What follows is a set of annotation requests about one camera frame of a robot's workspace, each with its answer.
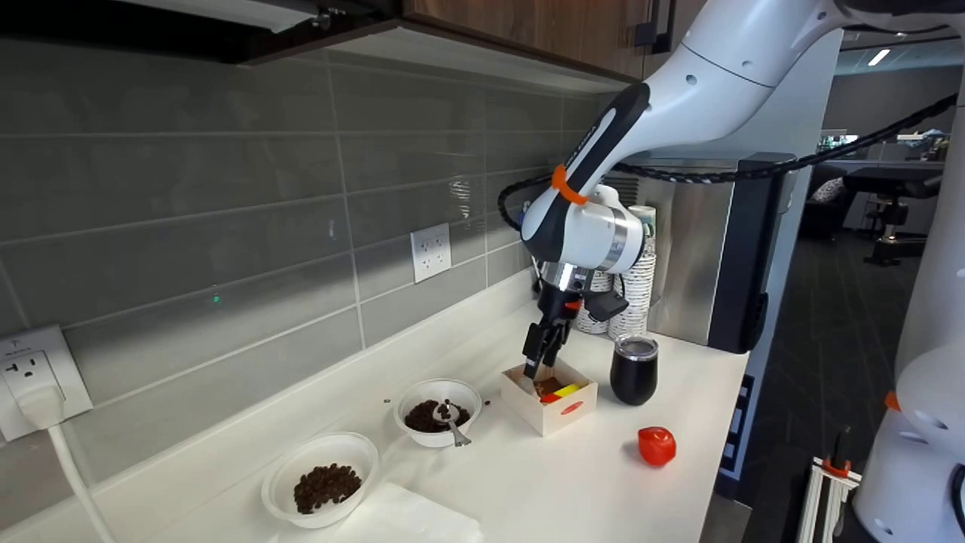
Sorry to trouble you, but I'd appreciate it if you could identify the white bowl with coffee beans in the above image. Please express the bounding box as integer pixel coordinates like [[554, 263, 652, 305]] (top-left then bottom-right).
[[258, 429, 382, 532]]

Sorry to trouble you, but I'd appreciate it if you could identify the white orange tool stand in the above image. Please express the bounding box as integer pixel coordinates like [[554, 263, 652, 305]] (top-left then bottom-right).
[[795, 425, 866, 543]]

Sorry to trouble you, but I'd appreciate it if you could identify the white power cable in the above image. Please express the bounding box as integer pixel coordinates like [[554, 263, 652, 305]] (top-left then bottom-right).
[[43, 421, 119, 543]]

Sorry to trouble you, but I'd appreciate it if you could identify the small wooden box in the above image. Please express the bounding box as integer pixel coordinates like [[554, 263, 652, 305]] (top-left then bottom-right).
[[498, 358, 601, 440]]

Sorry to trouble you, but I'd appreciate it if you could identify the red tomato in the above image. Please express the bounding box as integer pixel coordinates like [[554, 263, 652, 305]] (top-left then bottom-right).
[[632, 423, 680, 472]]

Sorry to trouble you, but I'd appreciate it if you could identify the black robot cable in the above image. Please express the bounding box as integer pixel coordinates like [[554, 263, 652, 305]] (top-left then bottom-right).
[[494, 90, 958, 236]]

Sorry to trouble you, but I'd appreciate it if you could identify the white wall outlet plate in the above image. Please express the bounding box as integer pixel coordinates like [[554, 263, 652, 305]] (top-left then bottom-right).
[[408, 221, 454, 287]]

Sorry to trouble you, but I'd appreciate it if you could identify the metal spoon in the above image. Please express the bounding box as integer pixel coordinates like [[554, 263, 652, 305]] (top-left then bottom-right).
[[431, 397, 473, 449]]

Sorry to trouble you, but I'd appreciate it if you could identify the white bowl with ground coffee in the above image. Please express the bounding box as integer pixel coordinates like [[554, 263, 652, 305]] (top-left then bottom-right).
[[389, 378, 485, 452]]

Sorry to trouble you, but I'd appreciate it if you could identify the black insulated tumbler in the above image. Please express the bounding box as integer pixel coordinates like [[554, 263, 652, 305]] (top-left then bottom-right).
[[605, 333, 663, 412]]

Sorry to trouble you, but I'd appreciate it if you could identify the wooden wall cabinet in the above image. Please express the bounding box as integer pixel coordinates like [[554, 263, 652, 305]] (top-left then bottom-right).
[[131, 0, 706, 99]]

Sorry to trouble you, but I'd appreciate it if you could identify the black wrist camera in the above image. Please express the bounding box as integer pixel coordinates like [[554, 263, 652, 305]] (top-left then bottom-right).
[[585, 287, 632, 327]]

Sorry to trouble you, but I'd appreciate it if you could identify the white outlet with plug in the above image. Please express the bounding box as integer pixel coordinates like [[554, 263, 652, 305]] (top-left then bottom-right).
[[0, 324, 96, 443]]

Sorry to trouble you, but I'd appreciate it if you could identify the stainless steel coffee machine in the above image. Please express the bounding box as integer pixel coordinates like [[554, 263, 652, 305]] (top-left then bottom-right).
[[632, 147, 798, 356]]

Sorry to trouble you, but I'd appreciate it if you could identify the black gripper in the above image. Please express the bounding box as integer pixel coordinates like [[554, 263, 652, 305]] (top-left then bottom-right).
[[519, 263, 594, 375]]

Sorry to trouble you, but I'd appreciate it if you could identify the red item in box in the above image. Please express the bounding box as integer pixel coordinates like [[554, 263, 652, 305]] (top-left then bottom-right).
[[531, 375, 567, 407]]

